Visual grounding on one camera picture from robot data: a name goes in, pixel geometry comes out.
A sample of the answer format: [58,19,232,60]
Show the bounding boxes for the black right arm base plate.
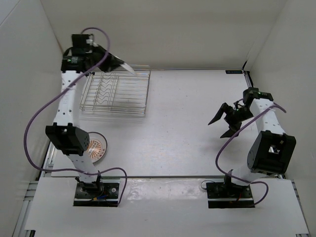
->
[206,182,255,209]

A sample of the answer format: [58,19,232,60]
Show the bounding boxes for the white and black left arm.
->
[45,45,124,198]

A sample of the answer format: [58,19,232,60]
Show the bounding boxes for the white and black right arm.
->
[210,87,296,198]

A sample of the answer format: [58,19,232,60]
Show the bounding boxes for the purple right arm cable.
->
[215,105,287,205]

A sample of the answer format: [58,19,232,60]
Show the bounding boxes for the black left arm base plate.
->
[73,180,120,207]

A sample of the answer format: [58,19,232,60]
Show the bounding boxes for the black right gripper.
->
[208,103,254,139]

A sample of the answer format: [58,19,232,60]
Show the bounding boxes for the green rimmed white plate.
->
[120,63,136,75]

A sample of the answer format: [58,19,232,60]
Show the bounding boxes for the small black label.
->
[225,70,243,74]

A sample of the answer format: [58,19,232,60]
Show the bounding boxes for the wire dish rack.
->
[80,65,151,117]

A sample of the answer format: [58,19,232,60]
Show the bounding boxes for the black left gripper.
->
[86,44,125,73]

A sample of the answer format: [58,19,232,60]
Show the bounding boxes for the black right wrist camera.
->
[242,87,259,105]

